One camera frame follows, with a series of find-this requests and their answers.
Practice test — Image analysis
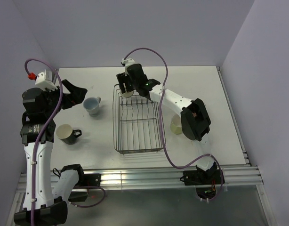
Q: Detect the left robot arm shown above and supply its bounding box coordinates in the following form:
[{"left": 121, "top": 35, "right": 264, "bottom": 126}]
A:
[{"left": 14, "top": 80, "right": 87, "bottom": 226}]

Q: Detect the black mug white inside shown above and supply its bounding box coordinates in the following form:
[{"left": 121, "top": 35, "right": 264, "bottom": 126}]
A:
[{"left": 56, "top": 124, "right": 82, "bottom": 145}]

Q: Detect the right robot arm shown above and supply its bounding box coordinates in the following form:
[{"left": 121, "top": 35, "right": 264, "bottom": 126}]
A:
[{"left": 116, "top": 58, "right": 217, "bottom": 184}]

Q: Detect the pale yellow mug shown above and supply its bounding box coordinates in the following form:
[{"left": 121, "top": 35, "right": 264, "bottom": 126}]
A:
[{"left": 170, "top": 114, "right": 182, "bottom": 135}]

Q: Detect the steel cup brown base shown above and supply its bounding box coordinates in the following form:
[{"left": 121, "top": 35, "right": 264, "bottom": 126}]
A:
[{"left": 120, "top": 91, "right": 134, "bottom": 98}]

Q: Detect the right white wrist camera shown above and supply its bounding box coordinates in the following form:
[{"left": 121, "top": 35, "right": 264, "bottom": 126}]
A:
[{"left": 121, "top": 58, "right": 136, "bottom": 67}]

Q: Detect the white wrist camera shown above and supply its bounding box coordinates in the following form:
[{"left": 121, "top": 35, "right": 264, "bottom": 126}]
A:
[
  {"left": 121, "top": 58, "right": 136, "bottom": 67},
  {"left": 28, "top": 70, "right": 57, "bottom": 91}
]

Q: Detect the wire dish rack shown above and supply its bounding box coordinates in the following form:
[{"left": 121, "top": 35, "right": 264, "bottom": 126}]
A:
[{"left": 112, "top": 84, "right": 163, "bottom": 155}]

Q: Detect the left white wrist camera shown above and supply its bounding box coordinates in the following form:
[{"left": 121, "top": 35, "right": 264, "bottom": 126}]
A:
[{"left": 28, "top": 70, "right": 57, "bottom": 91}]

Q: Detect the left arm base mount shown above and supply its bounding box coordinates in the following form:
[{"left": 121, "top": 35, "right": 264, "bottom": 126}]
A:
[{"left": 74, "top": 173, "right": 101, "bottom": 188}]

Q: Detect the black box under rail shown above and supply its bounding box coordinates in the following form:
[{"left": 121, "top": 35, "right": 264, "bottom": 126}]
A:
[{"left": 68, "top": 191, "right": 88, "bottom": 203}]

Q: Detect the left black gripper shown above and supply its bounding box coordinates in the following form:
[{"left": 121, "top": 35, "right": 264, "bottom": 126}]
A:
[{"left": 41, "top": 79, "right": 87, "bottom": 118}]

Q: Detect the light blue mug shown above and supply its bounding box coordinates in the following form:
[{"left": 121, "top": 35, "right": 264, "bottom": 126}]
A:
[{"left": 83, "top": 97, "right": 101, "bottom": 117}]

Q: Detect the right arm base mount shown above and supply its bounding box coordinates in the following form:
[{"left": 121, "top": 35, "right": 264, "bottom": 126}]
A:
[{"left": 179, "top": 168, "right": 225, "bottom": 186}]

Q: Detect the aluminium frame rail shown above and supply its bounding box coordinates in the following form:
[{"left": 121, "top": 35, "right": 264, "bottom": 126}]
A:
[{"left": 16, "top": 166, "right": 264, "bottom": 193}]

